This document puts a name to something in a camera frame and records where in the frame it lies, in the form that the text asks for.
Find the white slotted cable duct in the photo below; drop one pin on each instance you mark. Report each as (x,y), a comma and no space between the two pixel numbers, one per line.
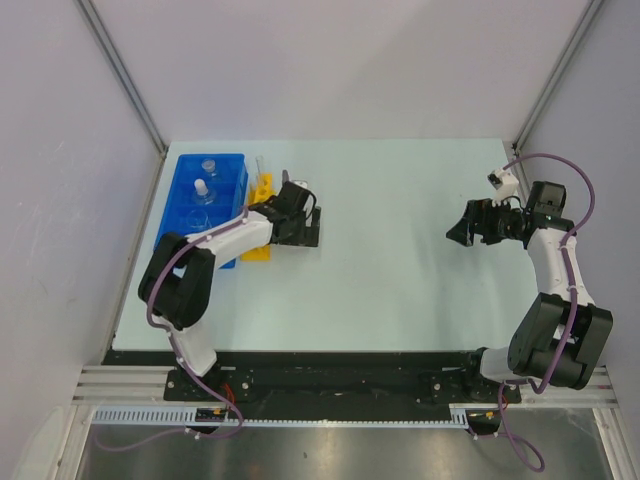
(191,416)

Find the clear glass test tube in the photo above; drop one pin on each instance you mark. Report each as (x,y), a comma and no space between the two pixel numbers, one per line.
(260,169)

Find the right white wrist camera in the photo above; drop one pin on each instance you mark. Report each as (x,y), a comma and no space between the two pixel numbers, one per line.
(505,185)

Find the small clear glass flask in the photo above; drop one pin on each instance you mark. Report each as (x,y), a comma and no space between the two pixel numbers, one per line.
(209,167)

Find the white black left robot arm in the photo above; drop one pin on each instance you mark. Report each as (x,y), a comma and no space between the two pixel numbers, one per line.
(177,283)

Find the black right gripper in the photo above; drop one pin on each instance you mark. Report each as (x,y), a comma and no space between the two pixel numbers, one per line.
(478,218)

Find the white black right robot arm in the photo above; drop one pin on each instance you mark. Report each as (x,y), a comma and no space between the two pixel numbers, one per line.
(563,334)

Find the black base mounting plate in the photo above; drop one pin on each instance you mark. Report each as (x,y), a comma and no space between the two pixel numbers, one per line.
(350,386)

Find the blue divided plastic bin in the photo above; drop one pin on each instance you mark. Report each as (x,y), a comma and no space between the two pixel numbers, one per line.
(230,187)

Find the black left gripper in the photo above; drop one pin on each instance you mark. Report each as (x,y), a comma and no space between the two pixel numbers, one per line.
(306,234)

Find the clear glass beaker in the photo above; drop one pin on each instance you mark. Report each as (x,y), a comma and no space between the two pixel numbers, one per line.
(197,220)

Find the yellow test tube rack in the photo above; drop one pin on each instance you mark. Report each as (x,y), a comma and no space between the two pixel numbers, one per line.
(260,191)

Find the glass flask with white stopper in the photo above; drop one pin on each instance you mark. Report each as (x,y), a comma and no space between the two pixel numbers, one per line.
(203,193)

